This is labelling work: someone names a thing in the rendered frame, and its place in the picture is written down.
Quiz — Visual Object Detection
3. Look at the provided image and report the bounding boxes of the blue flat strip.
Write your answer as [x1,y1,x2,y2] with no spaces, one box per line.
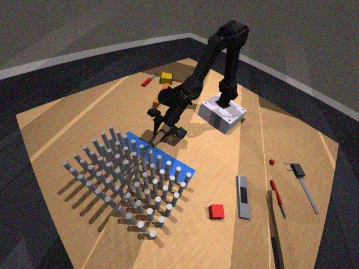
[126,131,196,183]

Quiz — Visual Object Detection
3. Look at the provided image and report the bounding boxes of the yellow block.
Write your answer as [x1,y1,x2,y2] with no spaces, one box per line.
[160,72,173,85]

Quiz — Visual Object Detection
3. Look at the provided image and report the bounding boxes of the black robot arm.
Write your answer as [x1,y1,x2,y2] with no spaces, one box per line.
[158,20,249,113]

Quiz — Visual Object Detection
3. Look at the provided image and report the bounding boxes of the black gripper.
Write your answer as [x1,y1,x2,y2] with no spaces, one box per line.
[147,107,187,141]

